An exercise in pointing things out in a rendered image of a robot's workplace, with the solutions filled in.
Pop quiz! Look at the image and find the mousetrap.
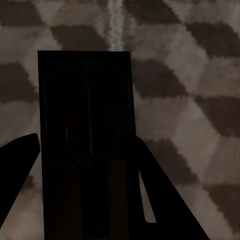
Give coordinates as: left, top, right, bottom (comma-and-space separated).
37, 50, 136, 240

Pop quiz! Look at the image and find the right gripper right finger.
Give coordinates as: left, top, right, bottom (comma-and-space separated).
125, 133, 210, 240

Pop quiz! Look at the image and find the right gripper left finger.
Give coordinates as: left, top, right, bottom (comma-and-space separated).
0, 133, 40, 229

